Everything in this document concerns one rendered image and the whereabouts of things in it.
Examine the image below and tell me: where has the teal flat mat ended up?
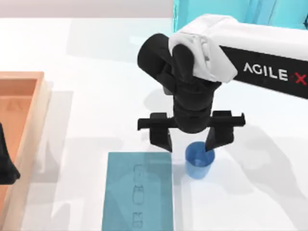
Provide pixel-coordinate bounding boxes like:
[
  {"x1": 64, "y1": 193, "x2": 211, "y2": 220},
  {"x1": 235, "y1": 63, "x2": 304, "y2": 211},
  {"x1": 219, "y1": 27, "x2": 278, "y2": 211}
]
[{"x1": 101, "y1": 152, "x2": 175, "y2": 231}]

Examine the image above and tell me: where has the light blue rack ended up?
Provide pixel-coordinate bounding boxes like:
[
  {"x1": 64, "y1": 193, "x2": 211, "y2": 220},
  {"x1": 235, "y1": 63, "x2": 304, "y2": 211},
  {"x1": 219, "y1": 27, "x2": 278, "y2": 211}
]
[{"x1": 172, "y1": 0, "x2": 308, "y2": 33}]

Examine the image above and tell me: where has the blue cup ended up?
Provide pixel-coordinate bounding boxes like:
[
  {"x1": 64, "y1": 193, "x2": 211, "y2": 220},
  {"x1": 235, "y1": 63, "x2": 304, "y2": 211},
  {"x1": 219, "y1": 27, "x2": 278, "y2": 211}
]
[{"x1": 184, "y1": 141, "x2": 216, "y2": 180}]

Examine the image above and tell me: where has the shallow salmon-coloured box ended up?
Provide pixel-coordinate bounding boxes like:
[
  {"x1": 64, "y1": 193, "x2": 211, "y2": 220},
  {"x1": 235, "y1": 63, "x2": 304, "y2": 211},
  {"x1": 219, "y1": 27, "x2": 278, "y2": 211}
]
[{"x1": 0, "y1": 71, "x2": 45, "y2": 214}]

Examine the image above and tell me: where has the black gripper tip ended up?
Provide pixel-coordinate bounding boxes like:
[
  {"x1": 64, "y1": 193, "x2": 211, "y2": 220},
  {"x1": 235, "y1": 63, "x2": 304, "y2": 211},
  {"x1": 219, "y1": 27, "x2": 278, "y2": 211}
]
[{"x1": 0, "y1": 122, "x2": 21, "y2": 186}]

